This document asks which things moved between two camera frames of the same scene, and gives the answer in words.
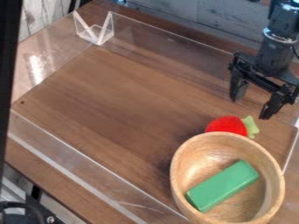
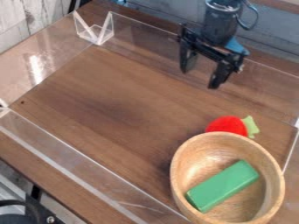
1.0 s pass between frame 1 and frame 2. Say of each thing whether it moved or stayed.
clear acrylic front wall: stayed
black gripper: moved
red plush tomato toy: stayed
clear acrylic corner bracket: stayed
